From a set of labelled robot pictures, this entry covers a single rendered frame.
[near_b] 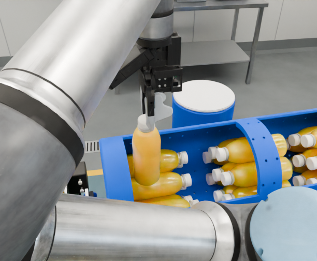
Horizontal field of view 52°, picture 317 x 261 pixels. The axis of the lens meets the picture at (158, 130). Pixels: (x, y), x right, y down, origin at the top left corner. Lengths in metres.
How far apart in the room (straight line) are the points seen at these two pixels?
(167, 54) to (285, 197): 0.35
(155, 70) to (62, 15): 0.39
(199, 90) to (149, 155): 0.79
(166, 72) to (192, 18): 3.66
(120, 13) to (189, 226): 0.29
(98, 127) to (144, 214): 2.68
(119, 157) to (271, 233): 0.47
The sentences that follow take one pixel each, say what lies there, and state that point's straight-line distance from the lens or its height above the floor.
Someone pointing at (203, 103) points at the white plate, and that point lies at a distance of 1.41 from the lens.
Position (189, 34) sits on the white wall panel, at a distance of 4.36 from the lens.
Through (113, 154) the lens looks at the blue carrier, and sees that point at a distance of 0.83.
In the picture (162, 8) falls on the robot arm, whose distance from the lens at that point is 0.60.
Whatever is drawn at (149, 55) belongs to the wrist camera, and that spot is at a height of 1.52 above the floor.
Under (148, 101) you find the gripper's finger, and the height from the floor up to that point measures 1.43.
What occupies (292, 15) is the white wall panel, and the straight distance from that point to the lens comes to 4.82.
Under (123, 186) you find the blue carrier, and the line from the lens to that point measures 0.80.
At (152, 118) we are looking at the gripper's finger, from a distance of 0.69.
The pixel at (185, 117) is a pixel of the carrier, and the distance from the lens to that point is 1.40.
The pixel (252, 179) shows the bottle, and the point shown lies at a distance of 0.96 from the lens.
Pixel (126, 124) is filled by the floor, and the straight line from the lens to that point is 3.08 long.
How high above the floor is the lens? 1.77
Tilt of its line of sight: 37 degrees down
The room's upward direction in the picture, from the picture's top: straight up
